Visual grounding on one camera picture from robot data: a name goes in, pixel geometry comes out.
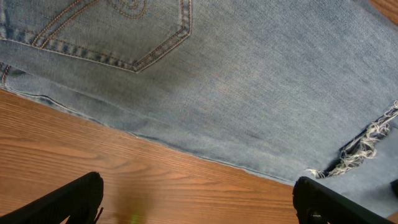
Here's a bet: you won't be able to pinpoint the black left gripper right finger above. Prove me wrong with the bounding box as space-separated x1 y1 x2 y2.
293 176 392 224

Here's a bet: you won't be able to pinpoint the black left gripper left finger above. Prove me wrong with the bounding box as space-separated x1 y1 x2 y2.
1 172 104 224

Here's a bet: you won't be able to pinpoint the light blue denim jeans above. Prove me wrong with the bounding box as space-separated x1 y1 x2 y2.
1 0 397 217

